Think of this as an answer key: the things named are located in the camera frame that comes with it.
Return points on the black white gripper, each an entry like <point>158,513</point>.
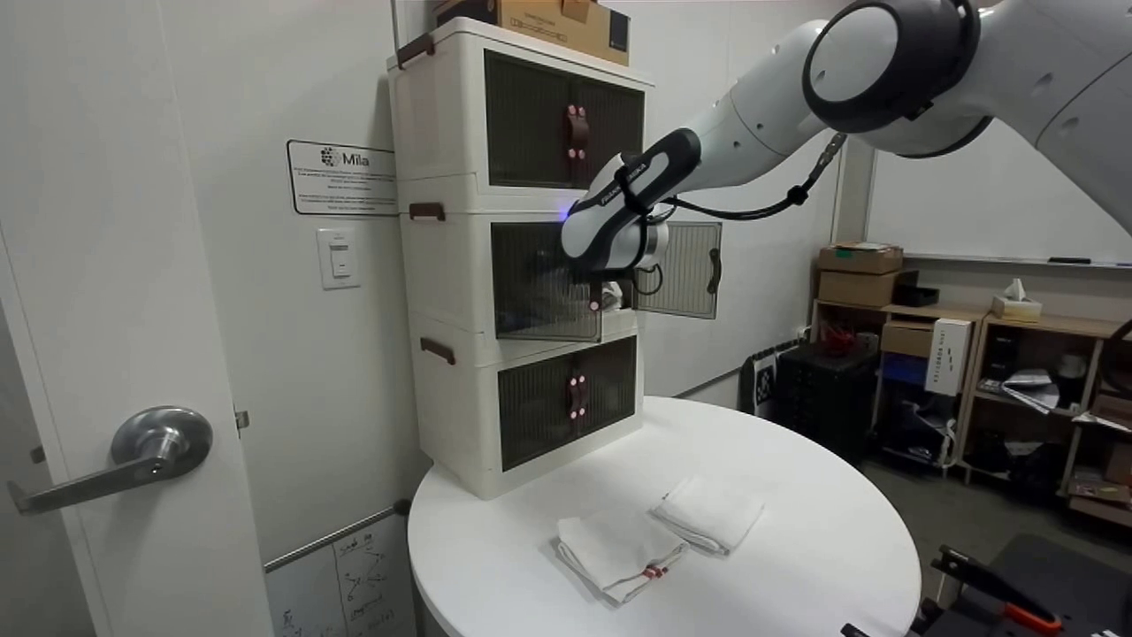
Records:
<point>618,292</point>

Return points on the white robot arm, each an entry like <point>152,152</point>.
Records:
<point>905,76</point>

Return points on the white stacked storage cabinet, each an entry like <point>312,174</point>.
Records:
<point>514,368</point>

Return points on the white towel blue stripe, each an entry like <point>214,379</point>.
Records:
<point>708,510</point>

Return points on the cardboard box on cabinet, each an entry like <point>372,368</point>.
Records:
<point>576,27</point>

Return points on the folded white towel red stripes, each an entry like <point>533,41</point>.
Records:
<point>618,553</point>

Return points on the black crate on floor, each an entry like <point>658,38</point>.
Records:
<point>826,397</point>

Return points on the cardboard boxes on shelf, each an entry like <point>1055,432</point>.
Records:
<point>857,274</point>

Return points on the white box on shelf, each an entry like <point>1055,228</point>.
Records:
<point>947,358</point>

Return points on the tissue box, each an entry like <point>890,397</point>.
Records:
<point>1014,303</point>

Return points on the wooden shelving unit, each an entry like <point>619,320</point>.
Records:
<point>1042,406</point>

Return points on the red black tool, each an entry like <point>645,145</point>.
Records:
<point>1016,605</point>

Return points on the white door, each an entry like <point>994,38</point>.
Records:
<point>111,308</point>

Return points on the white light switch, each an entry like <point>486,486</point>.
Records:
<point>336,256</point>

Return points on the white wall sign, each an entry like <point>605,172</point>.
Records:
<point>339,178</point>

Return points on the silver door lever handle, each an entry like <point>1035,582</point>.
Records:
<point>152,445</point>

